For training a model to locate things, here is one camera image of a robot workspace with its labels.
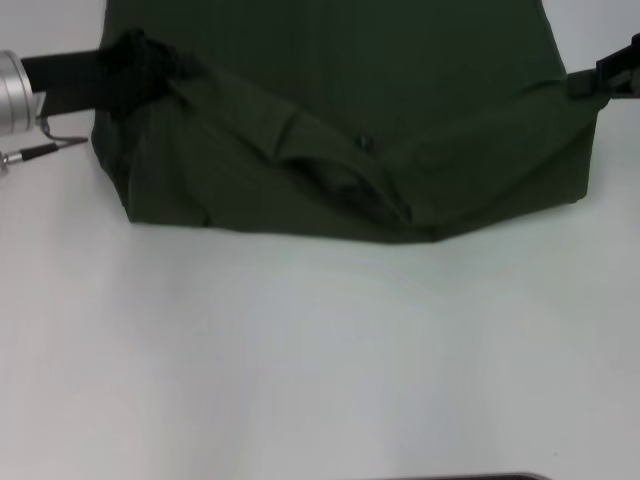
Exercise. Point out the dark flat object edge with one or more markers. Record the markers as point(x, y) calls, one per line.
point(470, 477)

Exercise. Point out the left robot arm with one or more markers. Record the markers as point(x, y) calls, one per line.
point(17, 90)

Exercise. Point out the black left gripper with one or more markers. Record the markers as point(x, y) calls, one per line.
point(70, 80)

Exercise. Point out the dark green printed t-shirt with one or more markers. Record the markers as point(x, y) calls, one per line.
point(350, 125)

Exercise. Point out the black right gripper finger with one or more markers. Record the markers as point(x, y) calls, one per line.
point(620, 55)
point(587, 84)

